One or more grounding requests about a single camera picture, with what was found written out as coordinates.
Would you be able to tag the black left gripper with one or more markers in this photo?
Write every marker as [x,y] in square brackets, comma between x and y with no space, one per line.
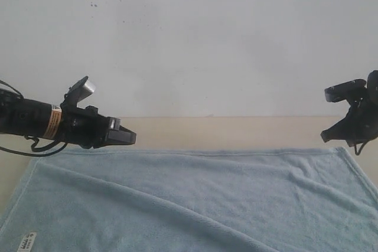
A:
[88,129]

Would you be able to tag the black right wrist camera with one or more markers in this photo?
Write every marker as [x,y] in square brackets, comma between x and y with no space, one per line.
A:
[351,91]

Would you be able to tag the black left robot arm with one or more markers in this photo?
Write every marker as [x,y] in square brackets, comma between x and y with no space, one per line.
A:
[29,118]

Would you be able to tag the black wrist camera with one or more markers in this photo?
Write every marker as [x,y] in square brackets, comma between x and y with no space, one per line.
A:
[81,90]
[351,91]

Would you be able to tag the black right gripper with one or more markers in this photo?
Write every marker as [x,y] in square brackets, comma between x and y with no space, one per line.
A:
[359,125]

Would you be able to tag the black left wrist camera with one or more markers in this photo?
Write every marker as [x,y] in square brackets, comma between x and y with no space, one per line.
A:
[81,90]

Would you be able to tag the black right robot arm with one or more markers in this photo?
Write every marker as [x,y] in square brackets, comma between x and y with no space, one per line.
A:
[371,87]

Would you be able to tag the light blue fleece towel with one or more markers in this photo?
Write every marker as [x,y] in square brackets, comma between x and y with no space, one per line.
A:
[181,200]

